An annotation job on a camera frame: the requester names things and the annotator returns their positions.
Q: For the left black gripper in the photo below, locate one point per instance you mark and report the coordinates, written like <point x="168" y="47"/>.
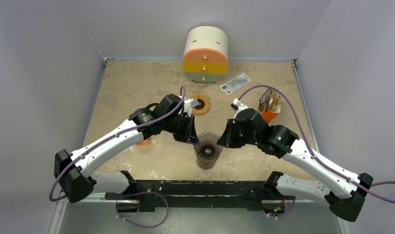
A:
<point x="189" y="135"/>

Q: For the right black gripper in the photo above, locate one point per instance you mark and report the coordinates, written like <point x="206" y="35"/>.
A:
<point x="229" y="133"/>

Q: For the clear glass dripper cone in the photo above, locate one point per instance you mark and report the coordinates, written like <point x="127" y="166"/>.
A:
<point x="208" y="150"/>

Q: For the glass carafe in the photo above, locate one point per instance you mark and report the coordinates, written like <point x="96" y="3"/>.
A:
<point x="205" y="165"/>

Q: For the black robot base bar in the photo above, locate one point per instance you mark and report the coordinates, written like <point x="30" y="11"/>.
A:
<point x="151" y="194"/>

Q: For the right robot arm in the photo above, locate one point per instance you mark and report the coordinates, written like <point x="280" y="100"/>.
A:
<point x="343" y="192"/>

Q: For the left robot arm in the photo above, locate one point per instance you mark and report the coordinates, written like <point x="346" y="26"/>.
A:
<point x="76" y="172"/>

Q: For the orange coffee filter box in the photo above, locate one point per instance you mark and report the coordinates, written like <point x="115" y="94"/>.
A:
<point x="269" y="105"/>

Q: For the white printed packet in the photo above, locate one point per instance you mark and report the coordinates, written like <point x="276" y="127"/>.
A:
<point x="235" y="83"/>

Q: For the round three-drawer storage box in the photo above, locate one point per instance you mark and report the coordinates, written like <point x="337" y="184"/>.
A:
<point x="205" y="57"/>

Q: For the light wooden ring coaster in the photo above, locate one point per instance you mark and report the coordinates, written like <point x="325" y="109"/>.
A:
<point x="203" y="105"/>

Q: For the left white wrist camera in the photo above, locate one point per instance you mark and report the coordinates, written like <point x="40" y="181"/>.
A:
<point x="189" y="105"/>

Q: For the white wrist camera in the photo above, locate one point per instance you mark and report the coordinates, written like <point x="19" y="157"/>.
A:
<point x="238" y="106"/>
<point x="189" y="105"/>

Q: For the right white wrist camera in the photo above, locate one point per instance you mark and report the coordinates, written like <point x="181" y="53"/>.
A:
<point x="238" y="106"/>

